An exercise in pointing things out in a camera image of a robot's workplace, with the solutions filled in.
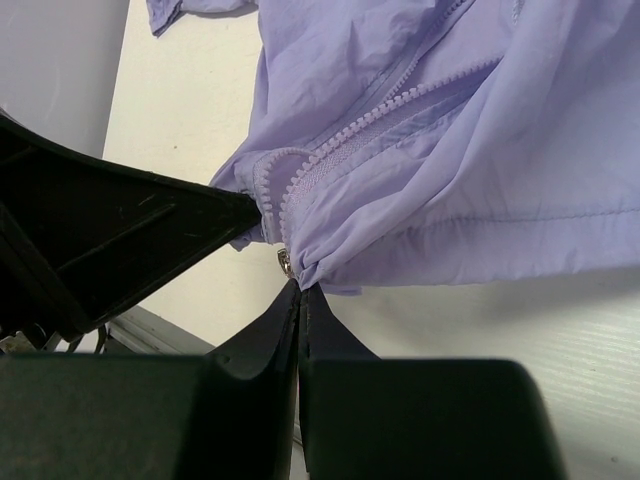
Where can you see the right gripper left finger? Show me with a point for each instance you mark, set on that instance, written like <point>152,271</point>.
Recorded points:
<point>227,414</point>

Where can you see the aluminium front rail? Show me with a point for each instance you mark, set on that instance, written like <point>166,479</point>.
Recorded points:
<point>140,331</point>

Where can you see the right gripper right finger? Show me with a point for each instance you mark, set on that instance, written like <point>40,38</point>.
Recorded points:
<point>364,417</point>

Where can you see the lilac zip-up jacket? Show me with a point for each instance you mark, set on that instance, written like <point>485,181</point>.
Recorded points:
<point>401,143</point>

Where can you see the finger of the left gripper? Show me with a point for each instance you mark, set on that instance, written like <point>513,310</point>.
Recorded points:
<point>83,239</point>

